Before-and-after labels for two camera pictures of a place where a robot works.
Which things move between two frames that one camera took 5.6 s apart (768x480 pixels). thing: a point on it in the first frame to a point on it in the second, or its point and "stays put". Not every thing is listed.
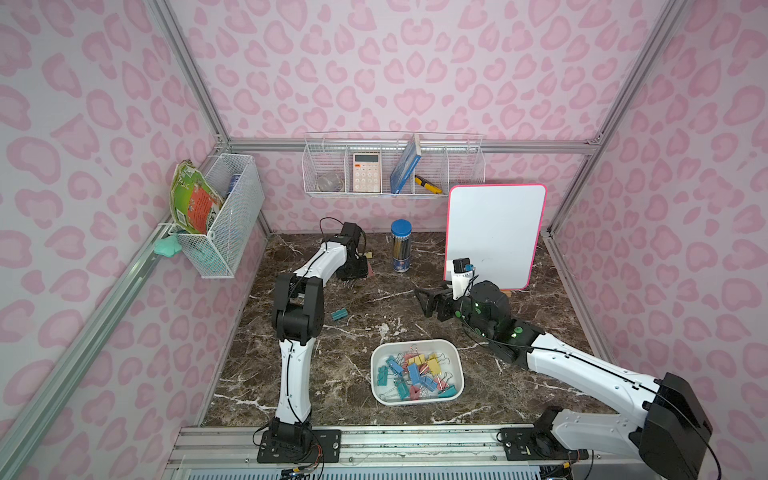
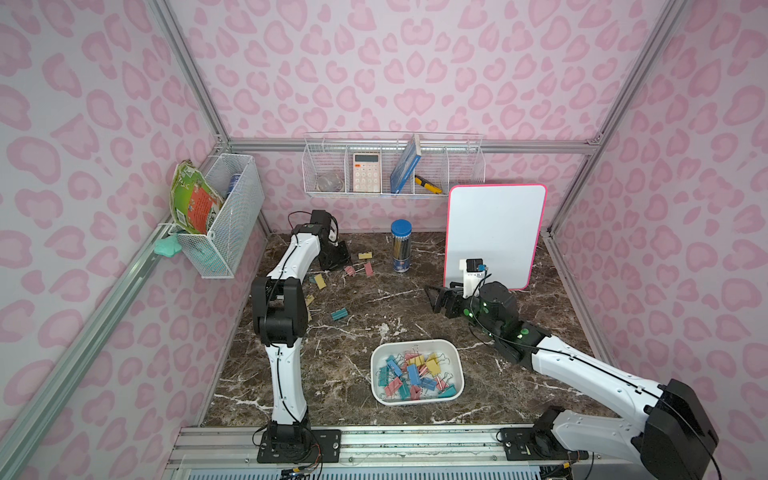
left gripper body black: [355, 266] to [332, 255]
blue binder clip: [396, 367] stays put
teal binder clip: [382, 376] stays put
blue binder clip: [427, 382] stays put
